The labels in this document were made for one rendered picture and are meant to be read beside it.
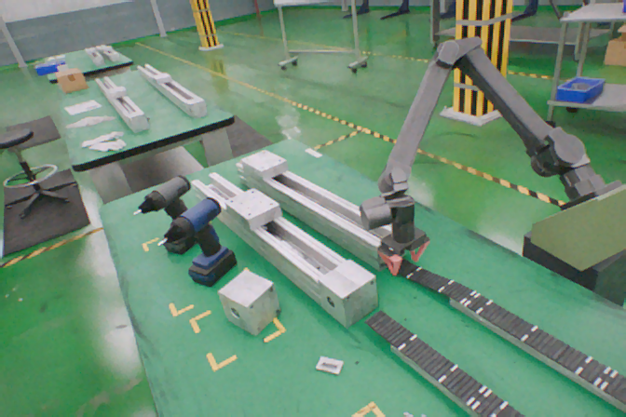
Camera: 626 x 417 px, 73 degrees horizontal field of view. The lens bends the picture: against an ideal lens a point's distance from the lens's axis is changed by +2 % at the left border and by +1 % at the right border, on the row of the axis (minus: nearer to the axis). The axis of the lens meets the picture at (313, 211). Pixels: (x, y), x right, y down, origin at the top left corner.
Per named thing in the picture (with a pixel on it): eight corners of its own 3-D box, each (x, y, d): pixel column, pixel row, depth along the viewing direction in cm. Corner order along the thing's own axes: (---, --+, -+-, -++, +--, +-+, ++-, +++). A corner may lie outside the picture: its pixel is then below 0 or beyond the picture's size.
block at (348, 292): (386, 301, 100) (383, 271, 95) (347, 329, 95) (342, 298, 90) (360, 283, 107) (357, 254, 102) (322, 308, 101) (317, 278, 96)
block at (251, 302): (288, 305, 104) (280, 276, 99) (255, 336, 97) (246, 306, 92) (260, 292, 110) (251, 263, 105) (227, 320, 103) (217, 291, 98)
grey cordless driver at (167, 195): (210, 234, 138) (190, 175, 127) (165, 270, 125) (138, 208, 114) (194, 229, 142) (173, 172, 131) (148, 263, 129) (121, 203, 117)
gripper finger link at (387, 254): (378, 272, 108) (375, 243, 103) (398, 260, 111) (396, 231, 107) (397, 285, 103) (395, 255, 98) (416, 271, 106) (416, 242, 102)
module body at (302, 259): (353, 288, 106) (350, 262, 101) (322, 308, 101) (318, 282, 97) (221, 191, 164) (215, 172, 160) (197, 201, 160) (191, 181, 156)
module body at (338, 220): (405, 254, 114) (404, 229, 110) (379, 271, 110) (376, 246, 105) (262, 173, 173) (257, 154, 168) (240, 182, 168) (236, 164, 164)
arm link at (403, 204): (418, 198, 96) (407, 188, 100) (390, 207, 95) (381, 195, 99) (418, 223, 99) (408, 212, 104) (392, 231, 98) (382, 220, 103)
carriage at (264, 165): (290, 176, 153) (287, 159, 150) (265, 188, 148) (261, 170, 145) (268, 165, 165) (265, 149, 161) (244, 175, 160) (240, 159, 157)
